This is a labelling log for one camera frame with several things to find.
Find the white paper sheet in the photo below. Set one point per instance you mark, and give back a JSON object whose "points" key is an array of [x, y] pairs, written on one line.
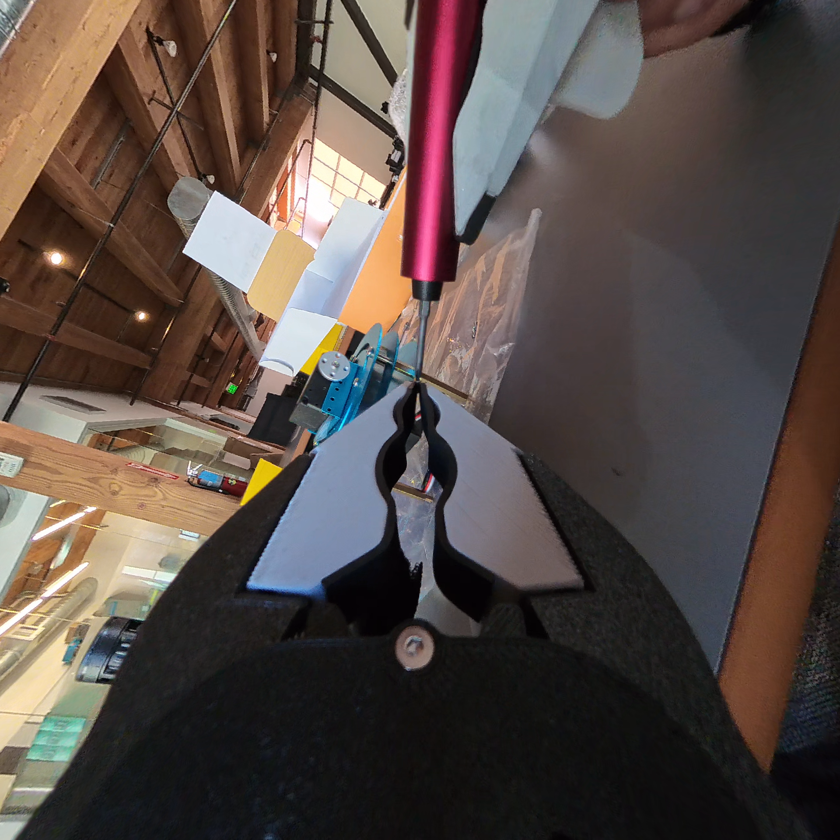
{"points": [[226, 239]]}

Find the red electric screwdriver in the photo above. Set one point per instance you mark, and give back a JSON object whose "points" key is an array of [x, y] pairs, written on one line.
{"points": [[433, 164]]}

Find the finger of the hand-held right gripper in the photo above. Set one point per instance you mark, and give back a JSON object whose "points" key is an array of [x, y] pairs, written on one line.
{"points": [[505, 98]]}

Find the clear plastic bag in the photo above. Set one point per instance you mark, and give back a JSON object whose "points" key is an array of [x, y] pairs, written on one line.
{"points": [[485, 315]]}

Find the orange partition panel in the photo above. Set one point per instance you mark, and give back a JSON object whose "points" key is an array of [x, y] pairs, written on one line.
{"points": [[374, 275]]}

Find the person's right hand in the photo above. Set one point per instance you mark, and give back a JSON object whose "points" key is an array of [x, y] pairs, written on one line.
{"points": [[689, 19]]}

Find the round metal duct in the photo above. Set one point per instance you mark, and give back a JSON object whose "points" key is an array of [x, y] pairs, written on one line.
{"points": [[190, 200]]}

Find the yellow panel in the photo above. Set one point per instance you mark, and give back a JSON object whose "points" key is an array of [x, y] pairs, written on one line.
{"points": [[262, 482]]}

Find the red fire extinguisher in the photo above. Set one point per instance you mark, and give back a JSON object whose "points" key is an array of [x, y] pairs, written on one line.
{"points": [[229, 485]]}

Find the tan wooden board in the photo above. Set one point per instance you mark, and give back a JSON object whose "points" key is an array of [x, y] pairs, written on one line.
{"points": [[282, 275]]}

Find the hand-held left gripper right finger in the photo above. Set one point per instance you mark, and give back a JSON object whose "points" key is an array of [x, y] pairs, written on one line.
{"points": [[505, 525]]}

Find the white cardboard box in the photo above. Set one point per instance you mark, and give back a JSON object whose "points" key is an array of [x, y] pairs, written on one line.
{"points": [[348, 243]]}

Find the white curved board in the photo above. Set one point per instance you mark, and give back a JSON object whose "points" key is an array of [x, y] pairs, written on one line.
{"points": [[298, 338]]}

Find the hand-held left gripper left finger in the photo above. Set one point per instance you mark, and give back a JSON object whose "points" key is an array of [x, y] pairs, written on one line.
{"points": [[315, 525]]}

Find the wooden beam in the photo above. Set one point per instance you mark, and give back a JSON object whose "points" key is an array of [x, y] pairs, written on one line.
{"points": [[98, 472]]}

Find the blue robot car kit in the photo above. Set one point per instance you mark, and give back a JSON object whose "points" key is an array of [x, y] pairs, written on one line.
{"points": [[338, 400]]}

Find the white electrical box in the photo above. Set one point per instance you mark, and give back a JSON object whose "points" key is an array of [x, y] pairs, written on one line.
{"points": [[10, 464]]}

